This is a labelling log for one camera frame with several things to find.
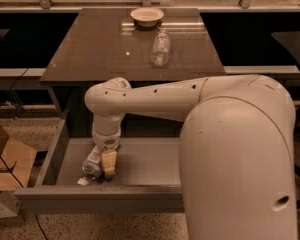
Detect blue label plastic water bottle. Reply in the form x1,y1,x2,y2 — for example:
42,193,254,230
78,146,102,185

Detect beige paper bowl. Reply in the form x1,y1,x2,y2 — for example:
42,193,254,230
130,7,164,27

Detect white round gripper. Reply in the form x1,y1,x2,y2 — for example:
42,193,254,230
92,130,121,178

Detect grey cabinet with glossy top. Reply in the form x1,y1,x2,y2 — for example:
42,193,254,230
40,8,224,137

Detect brown cardboard box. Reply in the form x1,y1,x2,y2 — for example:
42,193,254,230
0,124,37,191

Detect white printed box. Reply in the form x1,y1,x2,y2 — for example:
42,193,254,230
0,191,20,219

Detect clear plastic bottle lying down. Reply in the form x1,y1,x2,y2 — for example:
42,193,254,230
151,31,171,67

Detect black floor cable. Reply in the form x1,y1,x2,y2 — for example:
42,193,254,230
0,140,50,240

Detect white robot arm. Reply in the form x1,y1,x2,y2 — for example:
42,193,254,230
84,75,298,240

